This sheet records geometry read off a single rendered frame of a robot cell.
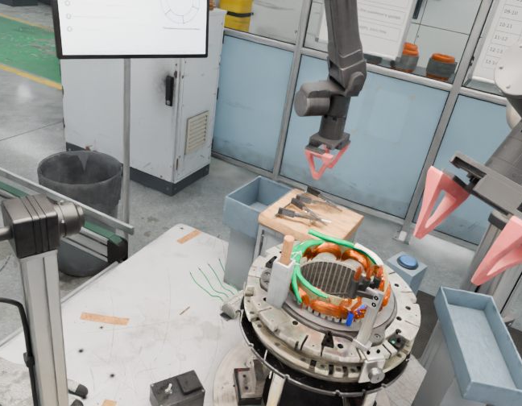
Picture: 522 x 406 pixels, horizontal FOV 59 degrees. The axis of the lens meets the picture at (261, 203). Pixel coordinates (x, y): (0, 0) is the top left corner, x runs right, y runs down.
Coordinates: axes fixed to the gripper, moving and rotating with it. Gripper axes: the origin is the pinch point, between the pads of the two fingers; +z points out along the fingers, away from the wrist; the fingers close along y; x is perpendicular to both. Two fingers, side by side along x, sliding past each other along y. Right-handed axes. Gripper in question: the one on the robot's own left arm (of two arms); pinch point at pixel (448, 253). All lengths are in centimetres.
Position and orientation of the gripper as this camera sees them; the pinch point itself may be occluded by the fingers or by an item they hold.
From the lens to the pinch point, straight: 53.3
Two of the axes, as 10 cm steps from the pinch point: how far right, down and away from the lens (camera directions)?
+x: 7.0, 3.3, 6.3
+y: 4.4, 5.0, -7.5
